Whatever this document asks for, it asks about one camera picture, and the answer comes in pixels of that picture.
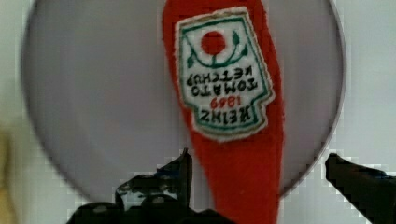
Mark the red plush ketchup bottle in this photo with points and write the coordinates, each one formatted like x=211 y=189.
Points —
x=223 y=64

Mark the plush peeled banana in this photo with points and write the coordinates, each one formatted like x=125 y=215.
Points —
x=7 y=213

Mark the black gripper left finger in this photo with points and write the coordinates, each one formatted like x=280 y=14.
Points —
x=161 y=198

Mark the grey round plate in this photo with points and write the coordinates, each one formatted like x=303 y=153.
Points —
x=99 y=93

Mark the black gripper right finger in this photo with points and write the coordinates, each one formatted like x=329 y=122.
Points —
x=371 y=191

